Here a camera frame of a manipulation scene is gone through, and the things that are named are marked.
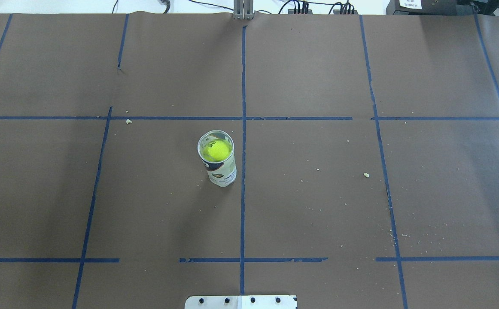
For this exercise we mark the yellow tennis ball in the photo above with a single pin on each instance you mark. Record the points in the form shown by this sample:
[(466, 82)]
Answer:
[(217, 150)]

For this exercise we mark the clear tennis ball can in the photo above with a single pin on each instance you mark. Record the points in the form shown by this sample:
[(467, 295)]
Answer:
[(222, 173)]

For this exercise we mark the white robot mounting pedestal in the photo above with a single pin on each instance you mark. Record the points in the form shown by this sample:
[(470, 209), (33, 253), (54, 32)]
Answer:
[(242, 302)]

